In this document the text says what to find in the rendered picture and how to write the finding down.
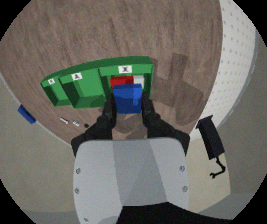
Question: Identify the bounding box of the green rack of bins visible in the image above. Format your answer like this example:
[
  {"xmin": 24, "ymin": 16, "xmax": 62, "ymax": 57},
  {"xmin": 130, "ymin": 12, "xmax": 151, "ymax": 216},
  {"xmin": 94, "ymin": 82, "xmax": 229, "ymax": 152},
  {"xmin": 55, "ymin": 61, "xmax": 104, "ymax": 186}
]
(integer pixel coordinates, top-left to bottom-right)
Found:
[{"xmin": 40, "ymin": 56, "xmax": 154, "ymax": 109}]

